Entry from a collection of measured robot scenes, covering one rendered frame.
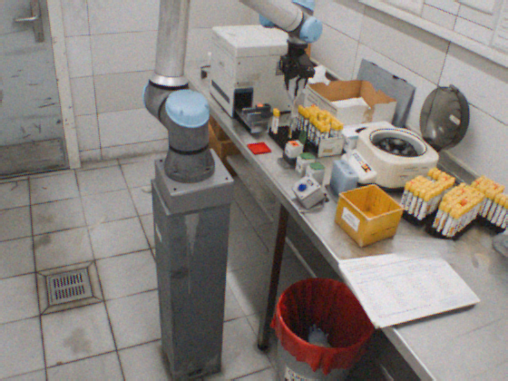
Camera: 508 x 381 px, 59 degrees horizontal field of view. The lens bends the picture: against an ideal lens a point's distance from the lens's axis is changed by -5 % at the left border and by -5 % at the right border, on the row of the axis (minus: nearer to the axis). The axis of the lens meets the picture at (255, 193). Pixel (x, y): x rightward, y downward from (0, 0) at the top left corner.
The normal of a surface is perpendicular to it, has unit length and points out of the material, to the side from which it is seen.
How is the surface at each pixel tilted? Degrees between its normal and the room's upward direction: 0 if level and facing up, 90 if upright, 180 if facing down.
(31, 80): 90
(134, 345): 0
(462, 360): 0
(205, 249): 90
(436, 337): 0
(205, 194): 90
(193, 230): 90
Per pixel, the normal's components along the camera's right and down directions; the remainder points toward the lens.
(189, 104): 0.12, -0.72
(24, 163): 0.40, 0.55
